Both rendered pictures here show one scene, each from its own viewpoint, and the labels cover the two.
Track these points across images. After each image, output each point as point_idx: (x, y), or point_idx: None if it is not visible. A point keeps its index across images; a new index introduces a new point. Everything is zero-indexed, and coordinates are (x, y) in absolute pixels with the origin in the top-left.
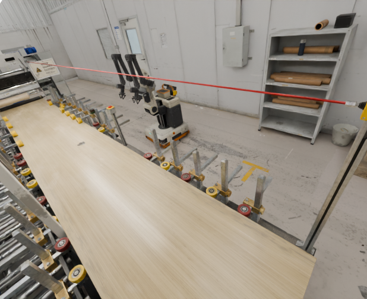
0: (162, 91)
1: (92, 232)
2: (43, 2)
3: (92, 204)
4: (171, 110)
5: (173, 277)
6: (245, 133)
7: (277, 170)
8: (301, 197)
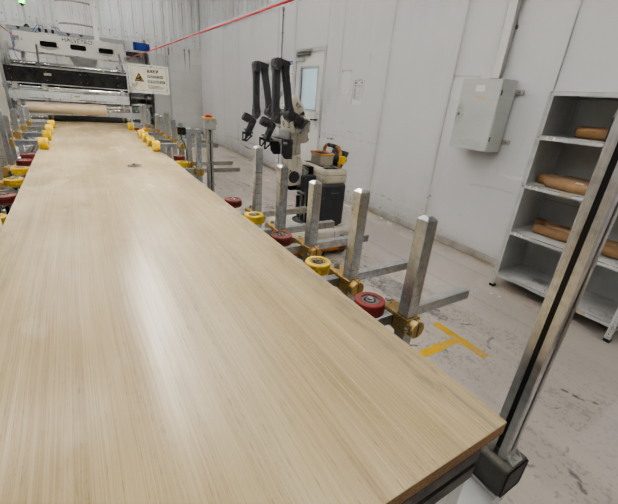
0: (320, 153)
1: (43, 246)
2: (198, 15)
3: (79, 220)
4: (325, 189)
5: (127, 341)
6: (460, 281)
7: (505, 361)
8: (549, 430)
